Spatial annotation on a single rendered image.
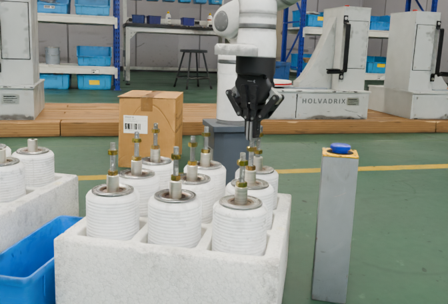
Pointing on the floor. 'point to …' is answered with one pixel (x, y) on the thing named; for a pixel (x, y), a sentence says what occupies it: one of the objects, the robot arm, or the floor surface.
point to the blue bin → (33, 265)
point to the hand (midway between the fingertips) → (252, 130)
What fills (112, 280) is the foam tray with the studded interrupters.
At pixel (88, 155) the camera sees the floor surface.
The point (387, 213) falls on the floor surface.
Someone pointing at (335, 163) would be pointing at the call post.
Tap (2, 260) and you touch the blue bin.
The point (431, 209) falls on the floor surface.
